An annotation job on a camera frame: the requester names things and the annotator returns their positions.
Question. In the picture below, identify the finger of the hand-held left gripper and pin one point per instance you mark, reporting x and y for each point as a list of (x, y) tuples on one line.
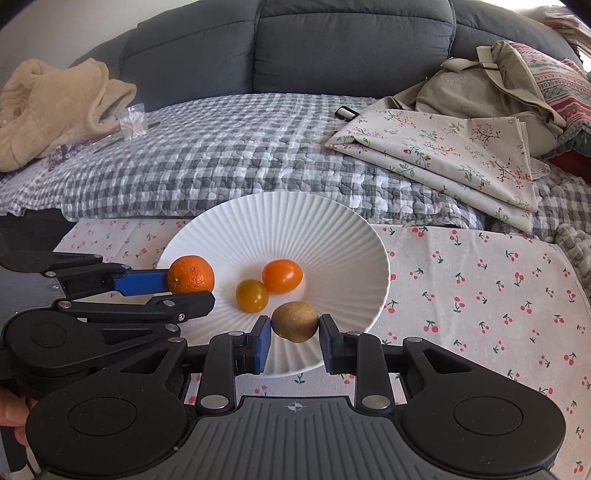
[(141, 282), (184, 307)]

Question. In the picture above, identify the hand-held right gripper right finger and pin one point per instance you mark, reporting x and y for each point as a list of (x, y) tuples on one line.
[(328, 345)]

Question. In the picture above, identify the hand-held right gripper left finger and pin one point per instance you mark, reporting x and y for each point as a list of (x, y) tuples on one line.
[(262, 345)]

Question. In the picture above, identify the orange tangerine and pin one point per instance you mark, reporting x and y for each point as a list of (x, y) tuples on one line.
[(191, 274)]

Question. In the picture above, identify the brown kiwi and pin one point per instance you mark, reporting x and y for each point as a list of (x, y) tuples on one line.
[(294, 321)]

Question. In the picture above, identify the white ribbed plate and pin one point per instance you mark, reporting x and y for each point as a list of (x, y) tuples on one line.
[(286, 230)]

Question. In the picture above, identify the person's left hand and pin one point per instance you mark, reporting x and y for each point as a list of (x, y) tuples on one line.
[(14, 410)]

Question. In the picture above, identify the small greenish tomato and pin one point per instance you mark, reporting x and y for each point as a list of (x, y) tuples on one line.
[(251, 295)]

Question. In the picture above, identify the orange tomato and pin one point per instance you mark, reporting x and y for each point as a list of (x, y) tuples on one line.
[(282, 276)]

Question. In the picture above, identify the grey gingham quilted blanket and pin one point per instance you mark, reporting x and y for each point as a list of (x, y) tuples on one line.
[(221, 157)]

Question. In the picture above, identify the dark patterned pouch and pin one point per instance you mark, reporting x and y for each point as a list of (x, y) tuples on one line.
[(64, 153)]

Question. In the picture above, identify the bag of cotton swabs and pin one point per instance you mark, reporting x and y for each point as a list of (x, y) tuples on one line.
[(131, 124)]

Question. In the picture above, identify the cherry print tablecloth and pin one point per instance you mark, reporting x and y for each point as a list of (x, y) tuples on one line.
[(485, 300)]

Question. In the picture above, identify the beige fleece blanket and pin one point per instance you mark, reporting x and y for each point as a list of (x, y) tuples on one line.
[(46, 106)]

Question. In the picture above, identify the folded floral cloth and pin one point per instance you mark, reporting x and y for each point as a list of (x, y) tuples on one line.
[(461, 152)]

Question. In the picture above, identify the grey knitted blanket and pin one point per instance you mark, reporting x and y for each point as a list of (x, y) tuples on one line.
[(577, 249)]

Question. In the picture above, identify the beige canvas bag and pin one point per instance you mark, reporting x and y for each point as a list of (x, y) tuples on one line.
[(471, 87)]

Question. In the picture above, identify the grey sofa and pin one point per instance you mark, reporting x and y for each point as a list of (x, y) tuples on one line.
[(351, 41)]

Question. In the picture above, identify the red cushion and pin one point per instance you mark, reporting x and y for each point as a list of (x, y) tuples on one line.
[(575, 164)]

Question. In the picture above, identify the striped patterned pillow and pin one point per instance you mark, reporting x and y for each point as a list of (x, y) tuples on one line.
[(563, 87)]

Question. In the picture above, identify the stack of papers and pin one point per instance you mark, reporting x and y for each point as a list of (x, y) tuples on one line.
[(565, 23)]

